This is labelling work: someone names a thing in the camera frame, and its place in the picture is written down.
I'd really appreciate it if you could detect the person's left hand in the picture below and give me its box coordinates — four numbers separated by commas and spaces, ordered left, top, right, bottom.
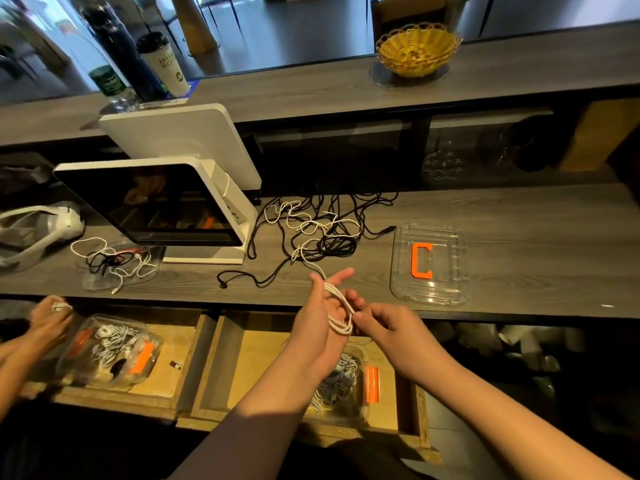
290, 267, 367, 382

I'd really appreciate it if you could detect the person's right hand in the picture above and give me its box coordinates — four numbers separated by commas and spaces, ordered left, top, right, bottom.
352, 301, 457, 392

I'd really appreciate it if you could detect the clear container drawer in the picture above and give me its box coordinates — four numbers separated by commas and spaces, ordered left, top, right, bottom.
58, 315, 164, 392
300, 339, 384, 425

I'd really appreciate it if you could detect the person's left forearm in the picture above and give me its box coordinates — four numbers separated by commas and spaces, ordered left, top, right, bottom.
170, 359, 337, 480

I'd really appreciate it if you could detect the another person's forearm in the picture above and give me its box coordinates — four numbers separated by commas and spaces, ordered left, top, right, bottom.
0, 335, 52, 422

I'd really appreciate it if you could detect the person's right forearm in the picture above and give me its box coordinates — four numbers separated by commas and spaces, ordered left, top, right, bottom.
425, 359, 632, 480

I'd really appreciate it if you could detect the pile of white containers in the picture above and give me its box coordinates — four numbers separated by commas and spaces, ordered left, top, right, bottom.
455, 319, 572, 372

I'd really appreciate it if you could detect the wooden drawer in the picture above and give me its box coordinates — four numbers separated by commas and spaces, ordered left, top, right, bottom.
20, 309, 217, 422
178, 309, 442, 465

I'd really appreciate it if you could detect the white touchscreen monitor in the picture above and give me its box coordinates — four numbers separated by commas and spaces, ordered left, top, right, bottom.
55, 157, 259, 267

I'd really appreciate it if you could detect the white customer display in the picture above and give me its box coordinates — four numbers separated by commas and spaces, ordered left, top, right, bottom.
98, 103, 263, 192

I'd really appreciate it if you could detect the grey wooden bar counter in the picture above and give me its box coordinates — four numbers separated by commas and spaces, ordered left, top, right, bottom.
0, 21, 640, 147

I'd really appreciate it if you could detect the white headset device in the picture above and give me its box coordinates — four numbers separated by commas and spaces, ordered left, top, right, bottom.
0, 203, 87, 272

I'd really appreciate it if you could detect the flat cardboard sheet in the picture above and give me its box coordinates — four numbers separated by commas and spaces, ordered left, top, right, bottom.
560, 97, 640, 174

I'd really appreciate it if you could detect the yellow woven basket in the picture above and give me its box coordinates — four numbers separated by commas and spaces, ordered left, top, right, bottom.
376, 21, 463, 79

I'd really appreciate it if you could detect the white paper coffee cup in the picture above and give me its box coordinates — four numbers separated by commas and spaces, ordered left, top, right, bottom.
137, 31, 192, 98

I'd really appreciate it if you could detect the clear plastic water bottle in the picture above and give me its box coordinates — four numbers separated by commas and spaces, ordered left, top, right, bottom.
60, 19, 137, 112

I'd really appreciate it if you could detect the round wooden table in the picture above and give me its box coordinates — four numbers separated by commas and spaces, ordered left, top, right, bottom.
170, 0, 220, 57

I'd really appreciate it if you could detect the brown wooden chair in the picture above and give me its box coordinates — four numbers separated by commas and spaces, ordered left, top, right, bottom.
370, 0, 454, 47

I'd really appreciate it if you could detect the black thermos bottle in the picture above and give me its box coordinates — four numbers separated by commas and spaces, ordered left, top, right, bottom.
85, 5, 170, 104

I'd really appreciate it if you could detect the bundle of black cables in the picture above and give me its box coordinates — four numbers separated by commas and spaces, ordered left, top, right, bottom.
260, 191, 399, 262

